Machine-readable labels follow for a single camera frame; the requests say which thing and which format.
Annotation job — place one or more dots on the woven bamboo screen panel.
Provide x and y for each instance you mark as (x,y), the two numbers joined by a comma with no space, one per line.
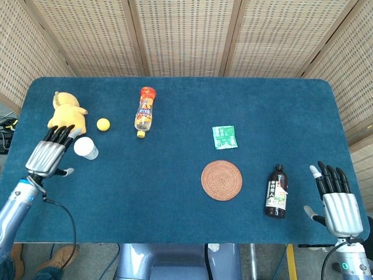
(279,38)
(17,58)
(364,175)
(349,73)
(87,38)
(183,38)

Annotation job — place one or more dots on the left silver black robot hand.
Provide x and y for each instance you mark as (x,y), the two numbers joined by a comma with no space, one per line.
(43,157)

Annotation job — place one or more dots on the yellow plush toy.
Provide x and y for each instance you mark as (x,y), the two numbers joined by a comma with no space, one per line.
(68,112)

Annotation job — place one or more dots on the metal table leg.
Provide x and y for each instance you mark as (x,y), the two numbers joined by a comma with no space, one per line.
(253,259)

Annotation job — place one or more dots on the round woven rattan coaster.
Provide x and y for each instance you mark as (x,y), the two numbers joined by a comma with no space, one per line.
(221,180)

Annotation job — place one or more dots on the blue felt table cover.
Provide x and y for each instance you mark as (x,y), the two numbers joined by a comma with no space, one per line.
(175,210)

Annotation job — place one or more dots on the white paper cup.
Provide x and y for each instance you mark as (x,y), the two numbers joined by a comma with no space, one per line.
(84,147)

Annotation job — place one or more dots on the brown leather shoe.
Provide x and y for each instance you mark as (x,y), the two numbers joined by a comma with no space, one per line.
(61,255)
(18,259)

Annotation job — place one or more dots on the yellow floor tape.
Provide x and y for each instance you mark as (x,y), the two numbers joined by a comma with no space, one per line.
(291,262)

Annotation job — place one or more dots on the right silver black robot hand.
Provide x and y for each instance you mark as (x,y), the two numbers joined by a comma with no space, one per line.
(342,213)

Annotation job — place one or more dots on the dark tea bottle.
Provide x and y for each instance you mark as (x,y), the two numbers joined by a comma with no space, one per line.
(276,195)

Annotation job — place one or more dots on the green snack sachet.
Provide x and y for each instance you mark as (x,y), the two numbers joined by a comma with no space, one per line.
(225,137)

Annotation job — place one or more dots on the blue-grey robot torso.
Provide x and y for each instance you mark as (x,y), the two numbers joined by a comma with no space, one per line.
(175,262)

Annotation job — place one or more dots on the orange label drink bottle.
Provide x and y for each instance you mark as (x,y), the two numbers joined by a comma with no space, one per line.
(144,112)

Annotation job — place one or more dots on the yellow ball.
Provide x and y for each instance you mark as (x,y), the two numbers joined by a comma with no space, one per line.
(103,124)

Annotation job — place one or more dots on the blue jeans leg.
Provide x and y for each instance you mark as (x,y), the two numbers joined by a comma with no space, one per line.
(6,271)
(48,275)

